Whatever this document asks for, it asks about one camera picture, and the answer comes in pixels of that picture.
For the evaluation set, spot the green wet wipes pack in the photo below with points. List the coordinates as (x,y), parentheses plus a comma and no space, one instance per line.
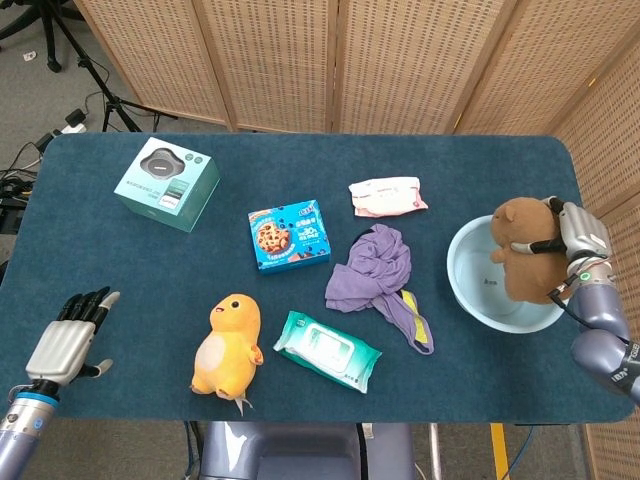
(325,350)

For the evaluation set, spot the metal table leg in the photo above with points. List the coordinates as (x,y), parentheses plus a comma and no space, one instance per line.
(435,450)

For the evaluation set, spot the wicker folding screen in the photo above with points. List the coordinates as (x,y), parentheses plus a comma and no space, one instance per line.
(280,60)

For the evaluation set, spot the purple cloth with yellow trim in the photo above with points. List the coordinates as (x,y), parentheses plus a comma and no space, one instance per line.
(370,270)

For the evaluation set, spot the white power strip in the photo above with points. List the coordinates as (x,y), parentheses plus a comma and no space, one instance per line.
(73,128)

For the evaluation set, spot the black office chair base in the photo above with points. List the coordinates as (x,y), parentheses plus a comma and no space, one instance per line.
(50,45)

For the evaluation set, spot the brown plush toy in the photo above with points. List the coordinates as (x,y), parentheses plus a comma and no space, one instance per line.
(530,270)

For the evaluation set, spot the blue cookie box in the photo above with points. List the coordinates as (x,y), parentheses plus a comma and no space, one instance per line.
(290,240)

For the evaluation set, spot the teal speaker box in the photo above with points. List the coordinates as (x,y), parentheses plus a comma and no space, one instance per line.
(165,190)

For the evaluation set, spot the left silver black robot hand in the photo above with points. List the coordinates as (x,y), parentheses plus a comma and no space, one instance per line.
(60,350)

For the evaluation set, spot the light blue plastic basin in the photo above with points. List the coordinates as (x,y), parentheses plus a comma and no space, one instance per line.
(475,270)

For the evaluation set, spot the orange plush toy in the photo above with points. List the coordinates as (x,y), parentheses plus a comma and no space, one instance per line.
(230,340)

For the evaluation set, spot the black tripod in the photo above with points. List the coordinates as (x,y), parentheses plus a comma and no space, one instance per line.
(112,107)

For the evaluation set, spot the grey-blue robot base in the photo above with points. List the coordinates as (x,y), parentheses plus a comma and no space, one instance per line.
(300,450)

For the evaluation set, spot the pink folded cloth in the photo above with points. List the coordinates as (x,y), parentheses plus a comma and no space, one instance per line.
(387,197)

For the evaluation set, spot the dark blue table mat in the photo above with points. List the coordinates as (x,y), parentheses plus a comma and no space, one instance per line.
(300,160)

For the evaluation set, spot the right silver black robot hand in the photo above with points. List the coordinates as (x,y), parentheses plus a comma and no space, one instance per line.
(585,232)

